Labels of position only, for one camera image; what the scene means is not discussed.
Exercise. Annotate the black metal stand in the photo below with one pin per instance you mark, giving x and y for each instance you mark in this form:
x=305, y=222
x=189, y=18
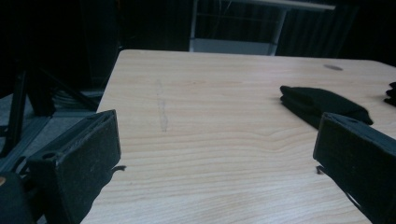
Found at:
x=17, y=105

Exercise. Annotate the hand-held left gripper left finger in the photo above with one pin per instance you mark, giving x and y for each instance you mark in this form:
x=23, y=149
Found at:
x=81, y=161

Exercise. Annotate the dark cloth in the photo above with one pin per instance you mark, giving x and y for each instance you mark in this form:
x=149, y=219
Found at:
x=391, y=92

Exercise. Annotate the white desk frame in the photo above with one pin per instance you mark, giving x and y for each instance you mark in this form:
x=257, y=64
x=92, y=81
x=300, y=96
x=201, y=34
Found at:
x=230, y=46

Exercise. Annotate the black cloth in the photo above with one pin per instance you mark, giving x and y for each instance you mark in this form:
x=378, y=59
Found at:
x=311, y=99

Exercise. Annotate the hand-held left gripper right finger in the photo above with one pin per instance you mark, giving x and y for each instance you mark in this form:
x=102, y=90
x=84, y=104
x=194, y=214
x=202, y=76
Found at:
x=361, y=161

